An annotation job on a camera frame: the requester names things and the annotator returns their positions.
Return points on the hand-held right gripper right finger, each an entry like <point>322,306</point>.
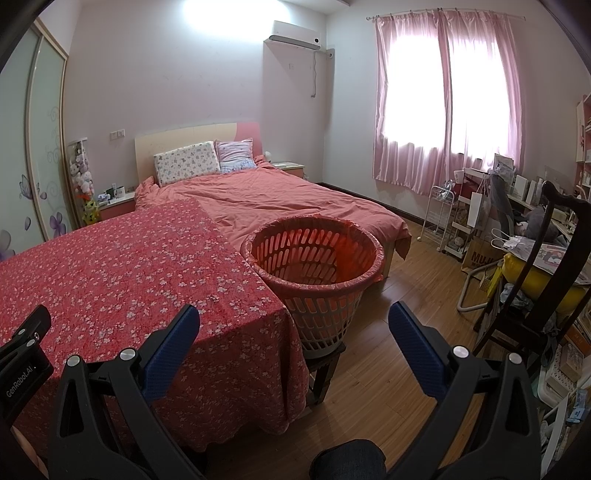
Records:
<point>415,350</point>

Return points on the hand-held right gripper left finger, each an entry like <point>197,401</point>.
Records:
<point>171,355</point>

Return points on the orange plastic laundry basket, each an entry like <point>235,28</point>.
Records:
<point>323,300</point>

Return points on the red floral tablecloth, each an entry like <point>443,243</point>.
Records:
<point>138,277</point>

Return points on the dark wooden stool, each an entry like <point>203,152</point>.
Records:
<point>321,376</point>

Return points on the brown paper bag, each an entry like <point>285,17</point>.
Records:
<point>475,256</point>

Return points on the person's knee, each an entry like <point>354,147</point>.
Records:
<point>348,461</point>

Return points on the yellow cushion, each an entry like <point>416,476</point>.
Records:
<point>535,274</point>

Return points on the dark wooden chair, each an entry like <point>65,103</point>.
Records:
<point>551,295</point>

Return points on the white paper bag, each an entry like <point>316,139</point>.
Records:
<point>479,210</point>

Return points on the pink white nightstand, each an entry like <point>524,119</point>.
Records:
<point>288,168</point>
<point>115,207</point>

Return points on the green yellow plush toy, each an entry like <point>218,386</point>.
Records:
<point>91,212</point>

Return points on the pink curtain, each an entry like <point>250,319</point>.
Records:
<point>415,161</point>
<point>508,92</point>

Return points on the white floral pillow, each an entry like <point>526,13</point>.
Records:
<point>187,161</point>

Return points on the bed with pink duvet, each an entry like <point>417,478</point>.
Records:
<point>286,194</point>

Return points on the clear tube of plush toys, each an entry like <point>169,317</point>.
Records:
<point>81,170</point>

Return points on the pink striped pillow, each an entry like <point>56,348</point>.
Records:
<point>235,154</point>

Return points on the beige wooden headboard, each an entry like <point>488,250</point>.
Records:
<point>184,136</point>

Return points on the floral sliding wardrobe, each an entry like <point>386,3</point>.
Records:
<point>41,138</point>

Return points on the white air conditioner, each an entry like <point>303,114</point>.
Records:
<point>295,36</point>

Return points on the white wall socket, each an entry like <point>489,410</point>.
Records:
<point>117,134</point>

